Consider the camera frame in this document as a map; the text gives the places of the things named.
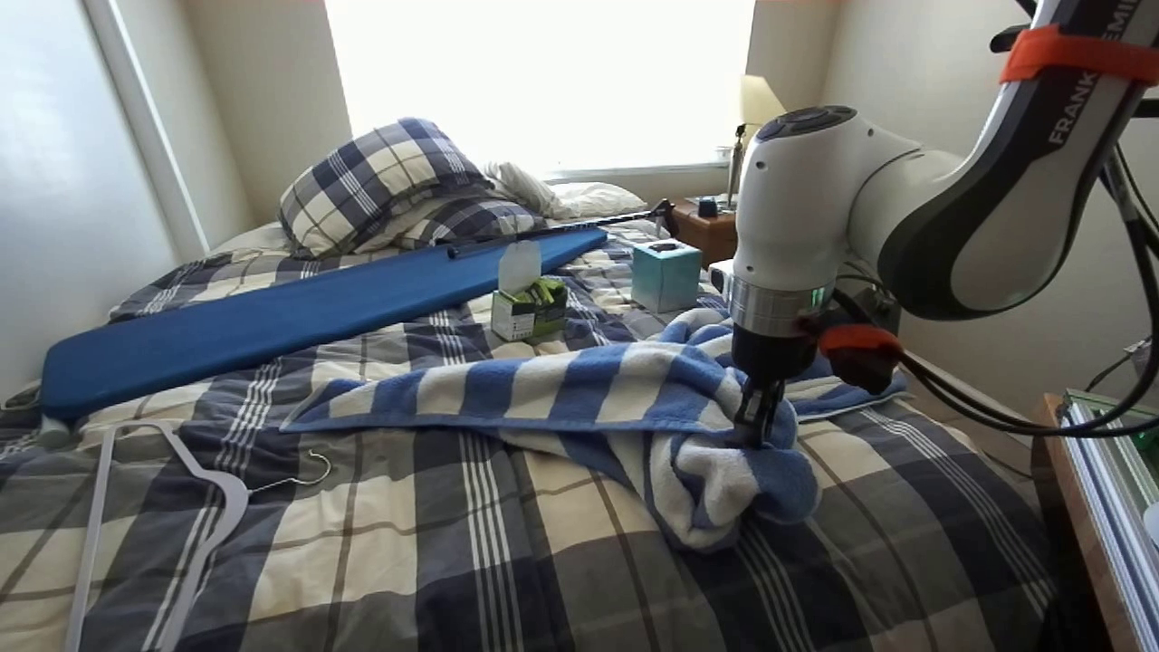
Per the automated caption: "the white clothes hanger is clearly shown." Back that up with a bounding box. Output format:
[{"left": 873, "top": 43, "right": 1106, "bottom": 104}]
[{"left": 63, "top": 420, "right": 336, "bottom": 652}]

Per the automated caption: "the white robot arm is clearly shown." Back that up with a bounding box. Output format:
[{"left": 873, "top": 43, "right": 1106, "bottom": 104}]
[{"left": 730, "top": 0, "right": 1159, "bottom": 440}]

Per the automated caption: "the blue ironing board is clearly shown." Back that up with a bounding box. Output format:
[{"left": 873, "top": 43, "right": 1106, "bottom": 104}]
[{"left": 36, "top": 225, "right": 613, "bottom": 428}]

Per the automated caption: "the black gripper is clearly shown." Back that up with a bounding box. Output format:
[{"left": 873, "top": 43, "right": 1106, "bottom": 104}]
[{"left": 730, "top": 330, "right": 814, "bottom": 439}]

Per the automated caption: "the teal tissue box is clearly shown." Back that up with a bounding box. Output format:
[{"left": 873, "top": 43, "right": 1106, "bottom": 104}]
[{"left": 631, "top": 237, "right": 699, "bottom": 311}]

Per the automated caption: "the plaid pillow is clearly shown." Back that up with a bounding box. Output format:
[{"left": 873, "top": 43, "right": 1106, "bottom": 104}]
[{"left": 275, "top": 118, "right": 544, "bottom": 258}]

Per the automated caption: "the green white small box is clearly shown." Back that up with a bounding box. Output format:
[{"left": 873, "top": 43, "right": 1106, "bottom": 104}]
[{"left": 488, "top": 237, "right": 570, "bottom": 340}]

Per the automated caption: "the plaid bed cover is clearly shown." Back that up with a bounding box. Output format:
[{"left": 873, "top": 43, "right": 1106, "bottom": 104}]
[{"left": 0, "top": 177, "right": 1066, "bottom": 652}]

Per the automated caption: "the blue white striped blanket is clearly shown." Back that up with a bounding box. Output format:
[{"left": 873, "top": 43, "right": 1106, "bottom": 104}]
[{"left": 285, "top": 306, "right": 905, "bottom": 551}]

